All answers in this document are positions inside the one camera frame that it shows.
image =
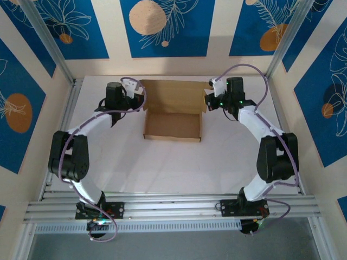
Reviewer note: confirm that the brown cardboard paper box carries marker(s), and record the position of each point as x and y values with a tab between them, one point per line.
173	127

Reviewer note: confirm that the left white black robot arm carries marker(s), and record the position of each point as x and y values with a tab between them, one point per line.
70	157

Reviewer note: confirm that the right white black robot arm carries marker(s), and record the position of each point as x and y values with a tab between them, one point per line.
276	159

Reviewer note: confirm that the right black base electronics module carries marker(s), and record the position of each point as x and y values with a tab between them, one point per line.
248	227

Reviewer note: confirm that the black base electronics module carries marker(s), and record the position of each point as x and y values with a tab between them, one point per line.
95	226
248	227

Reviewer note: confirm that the left black base electronics module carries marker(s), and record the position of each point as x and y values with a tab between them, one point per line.
95	226

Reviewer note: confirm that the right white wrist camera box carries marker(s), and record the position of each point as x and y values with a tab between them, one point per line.
218	86

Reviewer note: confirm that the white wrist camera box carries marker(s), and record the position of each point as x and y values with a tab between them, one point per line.
218	86
130	86

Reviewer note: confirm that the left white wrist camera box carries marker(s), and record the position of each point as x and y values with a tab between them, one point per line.
130	86

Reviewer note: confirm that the right aluminium side rail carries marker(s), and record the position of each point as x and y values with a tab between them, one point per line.
273	92

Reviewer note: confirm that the aluminium side rail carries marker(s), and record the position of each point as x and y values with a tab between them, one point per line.
70	108
273	92

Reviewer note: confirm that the left aluminium side rail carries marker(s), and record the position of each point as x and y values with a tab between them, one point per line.
70	108

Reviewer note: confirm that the blue floral wall poster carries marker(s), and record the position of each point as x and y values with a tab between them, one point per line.
89	40
29	40
314	113
16	146
317	35
189	40
343	205
249	32
2	212

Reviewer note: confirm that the right aluminium corner post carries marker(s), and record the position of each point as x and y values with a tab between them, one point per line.
286	40

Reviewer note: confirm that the aluminium corner post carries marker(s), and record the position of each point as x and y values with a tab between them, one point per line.
49	40
286	40

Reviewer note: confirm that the left aluminium corner post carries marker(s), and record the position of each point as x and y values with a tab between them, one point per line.
49	40

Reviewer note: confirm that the aluminium cross rail frame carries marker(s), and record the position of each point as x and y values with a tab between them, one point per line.
173	208

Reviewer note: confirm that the right aluminium frame leg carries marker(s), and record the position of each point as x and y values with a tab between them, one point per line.
318	238

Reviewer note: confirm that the aluminium frame leg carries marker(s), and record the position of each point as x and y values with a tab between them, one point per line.
318	238
24	243

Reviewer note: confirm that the left aluminium frame leg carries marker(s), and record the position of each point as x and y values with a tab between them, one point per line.
24	243

